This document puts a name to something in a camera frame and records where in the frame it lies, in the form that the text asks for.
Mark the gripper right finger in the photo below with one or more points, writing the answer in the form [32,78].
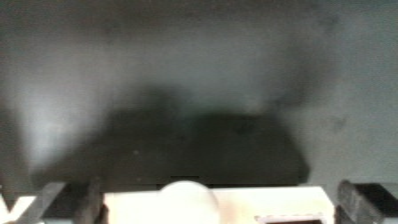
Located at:
[366,203]

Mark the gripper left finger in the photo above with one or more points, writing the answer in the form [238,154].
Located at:
[67,204]

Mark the white front drawer box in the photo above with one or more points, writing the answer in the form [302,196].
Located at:
[184,203]

